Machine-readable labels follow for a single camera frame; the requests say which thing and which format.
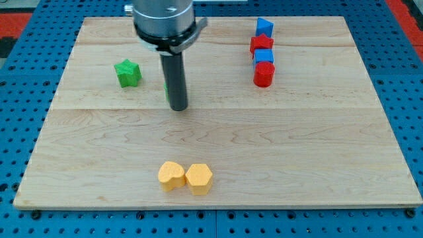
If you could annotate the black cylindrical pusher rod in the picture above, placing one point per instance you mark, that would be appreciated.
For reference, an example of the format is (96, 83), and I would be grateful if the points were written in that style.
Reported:
(173, 70)

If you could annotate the green circle block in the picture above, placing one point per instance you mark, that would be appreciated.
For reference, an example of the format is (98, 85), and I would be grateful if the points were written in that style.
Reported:
(166, 91)

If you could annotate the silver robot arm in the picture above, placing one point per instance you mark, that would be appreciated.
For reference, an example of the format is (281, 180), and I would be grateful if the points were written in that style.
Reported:
(168, 27)

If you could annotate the green star block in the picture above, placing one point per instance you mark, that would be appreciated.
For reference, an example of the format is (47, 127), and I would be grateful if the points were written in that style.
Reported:
(128, 73)

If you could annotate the red star block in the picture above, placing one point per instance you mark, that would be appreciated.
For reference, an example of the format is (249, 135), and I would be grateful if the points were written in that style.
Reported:
(261, 42)

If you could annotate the blue cube block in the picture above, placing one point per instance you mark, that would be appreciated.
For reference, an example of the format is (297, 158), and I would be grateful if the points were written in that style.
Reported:
(262, 55)

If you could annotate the red cylinder block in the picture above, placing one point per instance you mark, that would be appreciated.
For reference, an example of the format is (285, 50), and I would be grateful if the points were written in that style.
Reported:
(263, 74)

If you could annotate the blue triangle block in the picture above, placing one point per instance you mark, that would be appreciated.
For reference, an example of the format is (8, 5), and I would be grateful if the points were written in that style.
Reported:
(264, 26)

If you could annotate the yellow heart block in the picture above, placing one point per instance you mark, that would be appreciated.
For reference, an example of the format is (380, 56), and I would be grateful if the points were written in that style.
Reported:
(171, 175)

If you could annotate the yellow hexagon block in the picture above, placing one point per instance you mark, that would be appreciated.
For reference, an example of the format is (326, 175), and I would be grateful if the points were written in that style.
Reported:
(199, 179)

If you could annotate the wooden board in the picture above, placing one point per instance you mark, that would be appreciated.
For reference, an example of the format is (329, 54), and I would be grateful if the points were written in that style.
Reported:
(316, 138)

